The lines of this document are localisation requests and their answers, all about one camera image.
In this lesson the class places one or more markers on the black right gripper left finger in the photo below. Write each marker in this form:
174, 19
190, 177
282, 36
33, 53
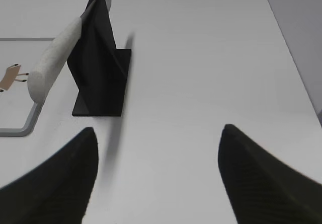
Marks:
59, 189

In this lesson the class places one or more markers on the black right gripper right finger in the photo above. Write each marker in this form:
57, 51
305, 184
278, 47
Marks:
260, 187

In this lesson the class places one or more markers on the white-handled kitchen knife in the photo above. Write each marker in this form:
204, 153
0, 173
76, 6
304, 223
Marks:
46, 70

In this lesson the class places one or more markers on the white deer cutting board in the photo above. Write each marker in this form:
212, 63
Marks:
16, 102

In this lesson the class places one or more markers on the black knife stand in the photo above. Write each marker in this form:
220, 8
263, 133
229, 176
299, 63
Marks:
99, 68

